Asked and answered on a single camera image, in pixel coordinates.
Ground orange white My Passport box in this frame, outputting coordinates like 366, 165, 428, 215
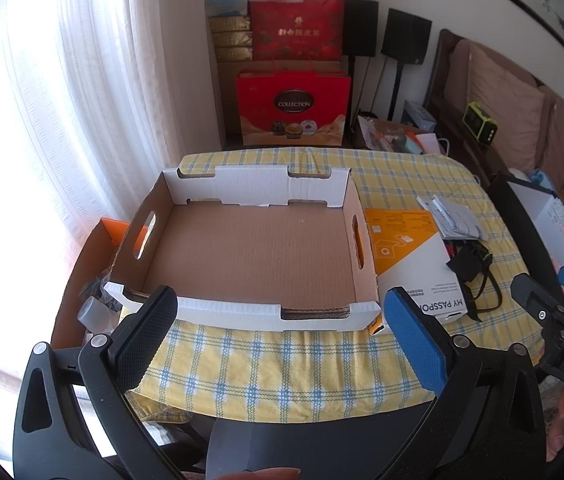
364, 209, 468, 324

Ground black cable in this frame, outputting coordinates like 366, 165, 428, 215
444, 240, 504, 323

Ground white WD manual booklet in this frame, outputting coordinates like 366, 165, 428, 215
416, 196, 464, 240

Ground white paper sheet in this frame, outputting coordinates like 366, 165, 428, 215
431, 196, 488, 240

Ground white cardboard tray box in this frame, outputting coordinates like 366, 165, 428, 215
105, 165, 381, 332

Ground person's right hand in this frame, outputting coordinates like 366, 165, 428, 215
541, 382, 564, 462

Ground person's left hand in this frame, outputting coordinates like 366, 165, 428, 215
216, 467, 300, 480

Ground clear plastic bottle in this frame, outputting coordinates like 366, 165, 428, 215
77, 296, 117, 335

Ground yellow blue plaid tablecloth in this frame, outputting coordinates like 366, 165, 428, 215
124, 148, 546, 424

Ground orange cardboard floor box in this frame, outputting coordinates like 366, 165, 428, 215
50, 218, 129, 350

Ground white storage box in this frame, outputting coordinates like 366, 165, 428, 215
501, 176, 564, 273

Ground box of assorted clutter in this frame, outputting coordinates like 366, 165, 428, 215
357, 116, 449, 155

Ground green black alarm clock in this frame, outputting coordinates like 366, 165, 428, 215
462, 102, 498, 145

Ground brown pillow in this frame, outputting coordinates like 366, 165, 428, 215
468, 44, 544, 174

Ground white sheer curtain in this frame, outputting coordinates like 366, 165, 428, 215
0, 0, 224, 391

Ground red Collection gift box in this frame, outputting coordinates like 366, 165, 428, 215
235, 70, 350, 146

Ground right black speaker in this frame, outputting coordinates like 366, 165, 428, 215
381, 9, 432, 65

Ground black speaker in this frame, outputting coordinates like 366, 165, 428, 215
342, 0, 380, 58
381, 9, 432, 65

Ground left black speaker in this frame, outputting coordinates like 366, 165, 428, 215
342, 0, 380, 58

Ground stacked gold boxes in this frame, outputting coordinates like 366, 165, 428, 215
208, 15, 254, 63

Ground red tea gift box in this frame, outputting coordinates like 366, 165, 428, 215
250, 0, 345, 62

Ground blue tissue box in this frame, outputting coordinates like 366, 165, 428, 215
205, 0, 248, 18

